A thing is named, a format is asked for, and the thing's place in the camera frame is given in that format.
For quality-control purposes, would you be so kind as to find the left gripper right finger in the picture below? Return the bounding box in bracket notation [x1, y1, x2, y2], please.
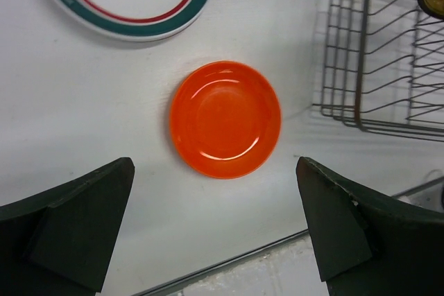
[296, 157, 443, 295]

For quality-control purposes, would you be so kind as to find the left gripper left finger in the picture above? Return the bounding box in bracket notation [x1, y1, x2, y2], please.
[1, 157, 135, 295]

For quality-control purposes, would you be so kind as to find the orange plastic plate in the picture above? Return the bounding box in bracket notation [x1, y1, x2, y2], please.
[169, 60, 282, 180]

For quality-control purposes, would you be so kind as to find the white green-rimmed plate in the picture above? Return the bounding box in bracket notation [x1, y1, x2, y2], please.
[33, 0, 218, 42]

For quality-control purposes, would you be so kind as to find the metal wire dish rack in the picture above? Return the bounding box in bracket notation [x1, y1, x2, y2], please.
[314, 0, 443, 142]

